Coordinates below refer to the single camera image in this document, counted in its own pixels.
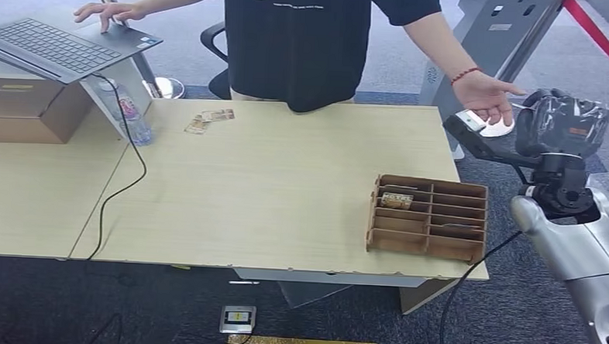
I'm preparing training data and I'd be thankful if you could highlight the person's right hand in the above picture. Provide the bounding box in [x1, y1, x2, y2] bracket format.
[73, 0, 148, 36]

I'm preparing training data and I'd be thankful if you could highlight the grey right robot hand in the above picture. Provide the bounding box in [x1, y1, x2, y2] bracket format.
[514, 86, 609, 162]

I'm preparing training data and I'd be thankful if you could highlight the person's left hand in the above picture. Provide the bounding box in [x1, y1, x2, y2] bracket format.
[450, 69, 528, 128]

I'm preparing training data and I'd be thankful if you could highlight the brown wooden card organizer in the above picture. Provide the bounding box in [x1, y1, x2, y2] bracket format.
[365, 174, 490, 265]

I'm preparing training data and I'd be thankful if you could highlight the hotel print card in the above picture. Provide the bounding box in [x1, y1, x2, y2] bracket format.
[380, 191, 415, 211]

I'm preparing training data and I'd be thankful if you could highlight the person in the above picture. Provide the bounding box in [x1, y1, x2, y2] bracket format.
[69, 0, 532, 128]

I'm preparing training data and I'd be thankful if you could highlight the grey open laptop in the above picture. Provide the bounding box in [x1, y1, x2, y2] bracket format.
[0, 15, 165, 90]

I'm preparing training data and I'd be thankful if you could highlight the red barrier belt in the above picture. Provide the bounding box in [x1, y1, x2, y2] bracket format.
[434, 0, 609, 85]

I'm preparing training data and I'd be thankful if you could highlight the clear plastic water bottle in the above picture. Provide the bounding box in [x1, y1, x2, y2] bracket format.
[93, 77, 158, 149]

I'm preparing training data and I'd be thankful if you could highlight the black office chair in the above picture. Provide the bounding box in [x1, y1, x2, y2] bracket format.
[197, 21, 235, 101]

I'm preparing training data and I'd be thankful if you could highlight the brown cardboard box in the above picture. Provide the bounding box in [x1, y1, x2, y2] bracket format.
[0, 77, 96, 147]

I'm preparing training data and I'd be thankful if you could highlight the grey desk underframe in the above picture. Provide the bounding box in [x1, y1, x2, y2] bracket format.
[226, 267, 460, 318]

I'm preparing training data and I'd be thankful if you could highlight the silver floor socket box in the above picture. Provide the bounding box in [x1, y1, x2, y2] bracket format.
[218, 304, 257, 335]

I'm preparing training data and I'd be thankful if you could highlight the red bead bracelet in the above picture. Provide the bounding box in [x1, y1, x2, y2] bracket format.
[449, 65, 483, 88]

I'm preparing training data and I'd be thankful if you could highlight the chrome stanchion post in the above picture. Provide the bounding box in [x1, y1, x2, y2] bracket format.
[81, 0, 191, 101]
[477, 0, 567, 142]

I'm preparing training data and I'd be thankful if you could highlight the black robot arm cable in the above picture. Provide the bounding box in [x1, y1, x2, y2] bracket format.
[439, 227, 523, 344]

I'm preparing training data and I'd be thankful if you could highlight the black laptop power cable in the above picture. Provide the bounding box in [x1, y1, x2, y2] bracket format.
[84, 73, 152, 264]

